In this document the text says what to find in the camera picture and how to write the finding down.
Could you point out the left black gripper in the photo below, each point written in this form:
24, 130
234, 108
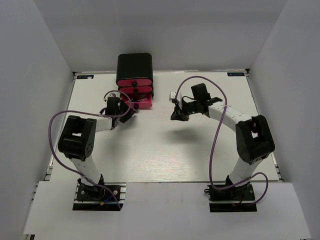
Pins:
130, 112

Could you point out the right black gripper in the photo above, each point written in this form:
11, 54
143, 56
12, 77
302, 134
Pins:
176, 115

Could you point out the pink bottom drawer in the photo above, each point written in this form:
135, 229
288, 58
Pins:
138, 105

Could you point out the pink top drawer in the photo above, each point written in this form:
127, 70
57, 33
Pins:
134, 82

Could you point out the purple gel pen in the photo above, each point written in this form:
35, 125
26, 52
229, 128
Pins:
141, 100

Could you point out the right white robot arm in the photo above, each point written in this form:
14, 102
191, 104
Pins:
254, 141

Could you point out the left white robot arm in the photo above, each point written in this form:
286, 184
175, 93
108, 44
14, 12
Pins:
77, 139

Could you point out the black drawer cabinet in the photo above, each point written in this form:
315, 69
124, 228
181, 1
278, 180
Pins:
135, 65

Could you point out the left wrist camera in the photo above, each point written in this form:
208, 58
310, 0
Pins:
111, 95

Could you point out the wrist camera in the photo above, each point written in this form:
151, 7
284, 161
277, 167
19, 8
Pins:
111, 95
176, 98

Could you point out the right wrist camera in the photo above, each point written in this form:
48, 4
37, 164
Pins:
176, 98

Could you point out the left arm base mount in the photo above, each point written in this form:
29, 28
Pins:
86, 199

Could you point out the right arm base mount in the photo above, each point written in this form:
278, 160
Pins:
232, 200

